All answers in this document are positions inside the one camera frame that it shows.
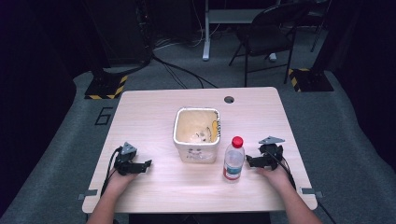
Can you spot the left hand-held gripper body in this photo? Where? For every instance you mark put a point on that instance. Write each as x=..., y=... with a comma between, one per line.
x=125, y=158

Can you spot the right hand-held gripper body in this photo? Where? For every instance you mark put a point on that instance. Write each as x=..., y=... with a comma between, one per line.
x=272, y=154

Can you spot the person's left hand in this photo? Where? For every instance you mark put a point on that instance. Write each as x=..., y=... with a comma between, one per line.
x=120, y=182

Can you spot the person's right hand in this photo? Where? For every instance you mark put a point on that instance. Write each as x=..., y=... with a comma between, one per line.
x=275, y=178

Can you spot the clear red-capped water bottle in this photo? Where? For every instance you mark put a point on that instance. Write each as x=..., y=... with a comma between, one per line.
x=234, y=161

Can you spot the yellow peel scrap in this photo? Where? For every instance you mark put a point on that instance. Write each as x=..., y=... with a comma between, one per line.
x=215, y=127

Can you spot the white square bin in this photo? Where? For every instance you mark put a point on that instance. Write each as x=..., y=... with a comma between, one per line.
x=196, y=137

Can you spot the striped black stand base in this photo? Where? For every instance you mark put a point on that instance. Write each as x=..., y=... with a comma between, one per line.
x=106, y=87
x=309, y=80

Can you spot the black folding chair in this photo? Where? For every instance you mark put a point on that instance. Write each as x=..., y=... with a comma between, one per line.
x=267, y=34

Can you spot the grey table edge bracket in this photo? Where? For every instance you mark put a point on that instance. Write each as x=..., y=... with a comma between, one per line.
x=87, y=194
x=311, y=192

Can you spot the white desk frame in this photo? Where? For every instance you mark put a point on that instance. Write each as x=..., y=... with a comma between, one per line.
x=214, y=18

